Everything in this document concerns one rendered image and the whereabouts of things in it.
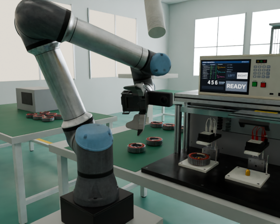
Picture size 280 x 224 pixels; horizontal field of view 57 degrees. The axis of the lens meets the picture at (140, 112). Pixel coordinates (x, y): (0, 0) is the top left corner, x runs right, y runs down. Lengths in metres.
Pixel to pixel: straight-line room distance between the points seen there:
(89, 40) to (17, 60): 4.82
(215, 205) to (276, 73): 0.64
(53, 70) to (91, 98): 5.72
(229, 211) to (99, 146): 0.56
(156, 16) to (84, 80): 4.21
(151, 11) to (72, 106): 1.72
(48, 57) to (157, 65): 0.35
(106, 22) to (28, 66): 2.39
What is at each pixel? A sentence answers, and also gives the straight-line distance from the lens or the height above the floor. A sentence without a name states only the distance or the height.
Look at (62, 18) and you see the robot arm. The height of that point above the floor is 1.39.
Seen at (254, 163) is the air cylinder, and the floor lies 0.80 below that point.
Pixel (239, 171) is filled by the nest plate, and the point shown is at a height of 0.78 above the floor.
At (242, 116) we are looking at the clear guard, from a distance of 1.13.
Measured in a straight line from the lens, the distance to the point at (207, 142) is 1.37.
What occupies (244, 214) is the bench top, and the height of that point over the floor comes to 0.74.
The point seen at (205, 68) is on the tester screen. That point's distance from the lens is 1.43.
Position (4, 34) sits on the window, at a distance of 5.53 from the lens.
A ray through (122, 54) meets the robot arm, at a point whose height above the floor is 1.30.
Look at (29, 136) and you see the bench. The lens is 2.19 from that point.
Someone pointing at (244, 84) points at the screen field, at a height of 1.18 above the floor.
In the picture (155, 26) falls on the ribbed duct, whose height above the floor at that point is 1.61.
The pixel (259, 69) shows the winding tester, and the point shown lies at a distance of 1.33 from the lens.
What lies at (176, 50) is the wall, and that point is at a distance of 8.94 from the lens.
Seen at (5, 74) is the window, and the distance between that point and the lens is 5.48.
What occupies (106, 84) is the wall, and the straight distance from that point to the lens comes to 6.91.
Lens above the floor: 1.26
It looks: 10 degrees down
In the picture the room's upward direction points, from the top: straight up
